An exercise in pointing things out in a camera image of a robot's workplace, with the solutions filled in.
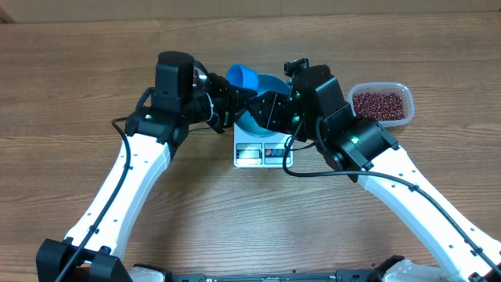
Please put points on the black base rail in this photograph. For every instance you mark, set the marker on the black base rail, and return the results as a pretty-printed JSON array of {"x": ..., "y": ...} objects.
[{"x": 254, "y": 278}]

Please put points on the red beans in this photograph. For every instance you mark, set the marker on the red beans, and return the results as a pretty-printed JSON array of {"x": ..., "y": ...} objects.
[{"x": 379, "y": 106}]

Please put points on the teal blue bowl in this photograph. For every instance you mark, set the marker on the teal blue bowl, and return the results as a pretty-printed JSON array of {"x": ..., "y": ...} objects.
[{"x": 262, "y": 83}]

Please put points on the clear plastic container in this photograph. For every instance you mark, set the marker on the clear plastic container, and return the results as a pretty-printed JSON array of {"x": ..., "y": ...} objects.
[{"x": 380, "y": 87}]

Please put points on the blue measuring scoop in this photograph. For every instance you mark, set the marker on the blue measuring scoop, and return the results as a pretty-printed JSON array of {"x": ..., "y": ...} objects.
[{"x": 243, "y": 77}]

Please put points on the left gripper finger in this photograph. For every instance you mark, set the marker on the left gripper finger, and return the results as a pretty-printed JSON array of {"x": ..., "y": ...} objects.
[
  {"x": 235, "y": 115},
  {"x": 243, "y": 95}
]

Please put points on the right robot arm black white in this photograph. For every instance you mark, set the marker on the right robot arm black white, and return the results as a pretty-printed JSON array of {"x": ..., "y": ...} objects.
[{"x": 365, "y": 151}]

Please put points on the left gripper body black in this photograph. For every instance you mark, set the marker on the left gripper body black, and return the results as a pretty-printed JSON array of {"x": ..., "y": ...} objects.
[{"x": 219, "y": 113}]

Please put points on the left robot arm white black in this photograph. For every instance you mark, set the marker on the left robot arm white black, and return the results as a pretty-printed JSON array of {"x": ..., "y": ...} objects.
[{"x": 184, "y": 93}]

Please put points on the white kitchen scale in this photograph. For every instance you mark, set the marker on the white kitchen scale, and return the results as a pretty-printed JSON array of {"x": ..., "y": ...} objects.
[{"x": 258, "y": 152}]

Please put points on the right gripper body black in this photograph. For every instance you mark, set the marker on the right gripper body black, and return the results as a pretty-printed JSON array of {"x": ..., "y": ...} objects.
[{"x": 282, "y": 112}]

